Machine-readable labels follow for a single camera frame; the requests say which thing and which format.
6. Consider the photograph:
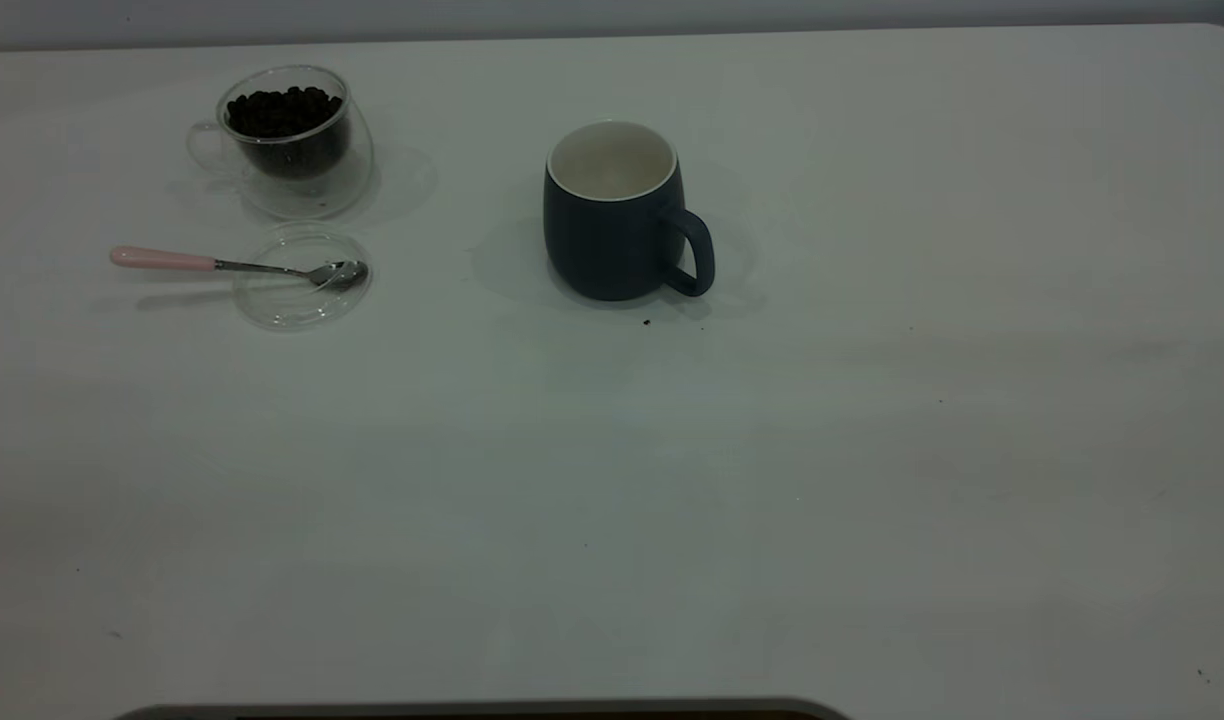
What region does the dark grey ceramic mug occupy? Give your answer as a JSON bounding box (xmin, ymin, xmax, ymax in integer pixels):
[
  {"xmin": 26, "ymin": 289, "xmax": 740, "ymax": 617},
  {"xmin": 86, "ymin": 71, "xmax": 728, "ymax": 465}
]
[{"xmin": 543, "ymin": 120, "xmax": 717, "ymax": 302}]

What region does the pink-handled metal spoon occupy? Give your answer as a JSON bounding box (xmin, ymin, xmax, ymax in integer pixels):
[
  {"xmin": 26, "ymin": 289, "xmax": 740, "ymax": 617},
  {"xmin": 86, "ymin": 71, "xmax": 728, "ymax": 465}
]
[{"xmin": 110, "ymin": 244, "xmax": 370, "ymax": 294}]

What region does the clear round glass lid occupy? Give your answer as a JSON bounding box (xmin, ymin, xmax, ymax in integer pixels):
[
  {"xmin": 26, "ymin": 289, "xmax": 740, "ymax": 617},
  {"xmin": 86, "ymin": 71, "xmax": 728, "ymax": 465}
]
[{"xmin": 233, "ymin": 222, "xmax": 375, "ymax": 332}]

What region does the dark coffee beans pile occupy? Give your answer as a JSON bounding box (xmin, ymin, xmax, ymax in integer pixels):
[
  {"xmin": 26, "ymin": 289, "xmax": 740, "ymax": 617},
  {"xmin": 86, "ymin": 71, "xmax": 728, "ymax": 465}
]
[{"xmin": 226, "ymin": 86, "xmax": 353, "ymax": 181}]

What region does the clear double-wall glass cup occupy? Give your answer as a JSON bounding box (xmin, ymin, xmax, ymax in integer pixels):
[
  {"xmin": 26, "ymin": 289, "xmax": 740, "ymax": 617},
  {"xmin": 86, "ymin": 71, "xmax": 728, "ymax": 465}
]
[{"xmin": 186, "ymin": 65, "xmax": 376, "ymax": 221}]

